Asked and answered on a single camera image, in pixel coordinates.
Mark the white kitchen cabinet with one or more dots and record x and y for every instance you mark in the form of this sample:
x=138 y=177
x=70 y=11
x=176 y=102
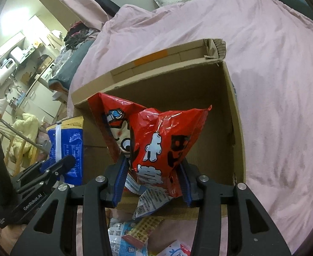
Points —
x=39 y=102

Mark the yellow plush blanket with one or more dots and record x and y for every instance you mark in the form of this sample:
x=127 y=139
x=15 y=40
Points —
x=27 y=126

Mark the white rice cake packet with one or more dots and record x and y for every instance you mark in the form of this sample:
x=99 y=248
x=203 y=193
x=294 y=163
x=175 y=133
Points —
x=177 y=248

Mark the blue white chip bag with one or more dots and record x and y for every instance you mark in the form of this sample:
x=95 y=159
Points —
x=150 y=199

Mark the brown cardboard box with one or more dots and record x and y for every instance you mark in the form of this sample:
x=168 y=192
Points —
x=189 y=76

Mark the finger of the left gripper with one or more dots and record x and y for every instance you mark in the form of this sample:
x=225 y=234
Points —
x=62 y=166

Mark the white water heater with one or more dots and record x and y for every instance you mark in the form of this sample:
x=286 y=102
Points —
x=6 y=70

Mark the pile of clothes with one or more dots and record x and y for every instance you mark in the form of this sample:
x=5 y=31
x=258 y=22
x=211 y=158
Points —
x=77 y=42

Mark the pink bed duvet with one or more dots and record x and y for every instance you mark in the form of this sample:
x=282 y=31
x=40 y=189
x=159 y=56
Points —
x=270 y=61

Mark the red cartoon snack bag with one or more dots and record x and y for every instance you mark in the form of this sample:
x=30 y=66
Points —
x=155 y=142

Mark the dark blue snack packet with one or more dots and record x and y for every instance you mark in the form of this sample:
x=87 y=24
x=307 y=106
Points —
x=66 y=138

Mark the silver blue snack bag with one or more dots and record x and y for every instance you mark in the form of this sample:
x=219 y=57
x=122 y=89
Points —
x=119 y=246

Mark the wooden drying rack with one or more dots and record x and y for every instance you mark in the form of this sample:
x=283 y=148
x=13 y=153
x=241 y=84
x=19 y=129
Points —
x=29 y=153

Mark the yellow orange chip bag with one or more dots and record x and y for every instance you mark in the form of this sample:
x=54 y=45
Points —
x=139 y=234

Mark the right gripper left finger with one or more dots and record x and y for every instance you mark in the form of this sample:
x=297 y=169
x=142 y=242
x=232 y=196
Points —
x=53 y=228

